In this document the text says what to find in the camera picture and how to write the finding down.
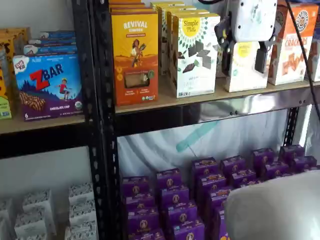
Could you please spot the orange Revival cracker box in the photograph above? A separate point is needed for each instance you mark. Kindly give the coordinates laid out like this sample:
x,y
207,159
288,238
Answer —
x,y
130,10
135,62
127,5

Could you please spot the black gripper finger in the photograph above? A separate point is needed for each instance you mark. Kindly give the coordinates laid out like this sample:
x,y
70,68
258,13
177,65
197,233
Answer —
x,y
226,57
261,60

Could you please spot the teal tape strip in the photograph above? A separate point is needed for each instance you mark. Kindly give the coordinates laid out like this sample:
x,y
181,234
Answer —
x,y
197,136

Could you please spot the orange Pretzel Crackers box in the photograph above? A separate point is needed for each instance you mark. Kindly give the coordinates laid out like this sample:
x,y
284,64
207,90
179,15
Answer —
x,y
292,65

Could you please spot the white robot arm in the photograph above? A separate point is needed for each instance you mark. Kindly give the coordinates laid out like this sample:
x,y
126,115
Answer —
x,y
275,212

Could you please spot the white yellow Simple Mills bar box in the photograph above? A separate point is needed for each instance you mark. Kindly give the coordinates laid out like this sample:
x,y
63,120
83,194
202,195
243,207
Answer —
x,y
247,77
219,65

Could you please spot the Simple Mills Sweet Thins box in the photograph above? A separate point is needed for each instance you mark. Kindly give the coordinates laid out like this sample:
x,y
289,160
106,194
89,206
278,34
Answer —
x,y
190,12
197,75
161,37
167,3

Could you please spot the blue purple Z Bar box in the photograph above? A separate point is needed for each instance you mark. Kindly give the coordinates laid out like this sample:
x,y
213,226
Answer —
x,y
57,41
50,100
55,49
57,34

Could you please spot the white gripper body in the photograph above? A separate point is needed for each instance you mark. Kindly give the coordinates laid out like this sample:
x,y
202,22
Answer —
x,y
252,20

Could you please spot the purple Annie's snack box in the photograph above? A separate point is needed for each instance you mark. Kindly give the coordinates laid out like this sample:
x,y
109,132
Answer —
x,y
168,177
242,177
263,156
146,236
205,166
218,197
143,220
136,183
276,170
211,183
181,212
140,203
303,163
233,163
218,222
188,231
175,196
291,152

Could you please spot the black slotted shelf upright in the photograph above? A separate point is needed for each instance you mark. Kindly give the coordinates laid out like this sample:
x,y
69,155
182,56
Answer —
x,y
107,150
87,75

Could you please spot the small white speckled box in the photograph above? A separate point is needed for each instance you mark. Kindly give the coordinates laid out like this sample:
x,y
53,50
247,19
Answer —
x,y
30,223
82,212
81,232
81,192
5,207
37,200

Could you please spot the wooden shelf board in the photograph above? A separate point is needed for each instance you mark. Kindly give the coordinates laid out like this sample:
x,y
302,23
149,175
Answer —
x,y
50,123
170,100

